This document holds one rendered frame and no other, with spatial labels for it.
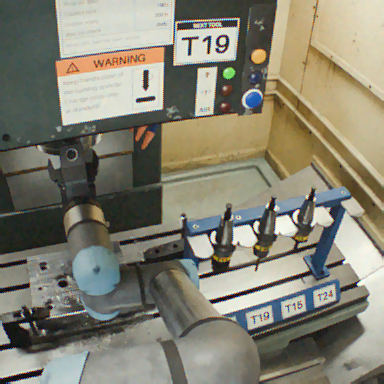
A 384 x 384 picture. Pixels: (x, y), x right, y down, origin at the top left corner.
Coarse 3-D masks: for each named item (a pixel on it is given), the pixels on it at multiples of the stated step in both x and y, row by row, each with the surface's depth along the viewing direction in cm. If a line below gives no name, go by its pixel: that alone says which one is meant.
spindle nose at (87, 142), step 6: (78, 138) 80; (84, 138) 81; (90, 138) 82; (96, 138) 84; (42, 144) 80; (48, 144) 79; (54, 144) 79; (60, 144) 79; (84, 144) 82; (90, 144) 83; (96, 144) 85; (42, 150) 82; (48, 150) 81; (54, 150) 80; (84, 150) 83
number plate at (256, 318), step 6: (270, 306) 119; (252, 312) 118; (258, 312) 118; (264, 312) 119; (270, 312) 119; (246, 318) 117; (252, 318) 118; (258, 318) 118; (264, 318) 119; (270, 318) 119; (252, 324) 118; (258, 324) 118; (264, 324) 119
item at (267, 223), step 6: (264, 210) 102; (270, 210) 100; (276, 210) 100; (264, 216) 102; (270, 216) 101; (276, 216) 102; (264, 222) 102; (270, 222) 102; (258, 228) 104; (264, 228) 103; (270, 228) 103
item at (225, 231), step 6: (222, 216) 98; (222, 222) 97; (228, 222) 97; (222, 228) 98; (228, 228) 98; (216, 234) 100; (222, 234) 99; (228, 234) 99; (216, 240) 101; (222, 240) 100; (228, 240) 100
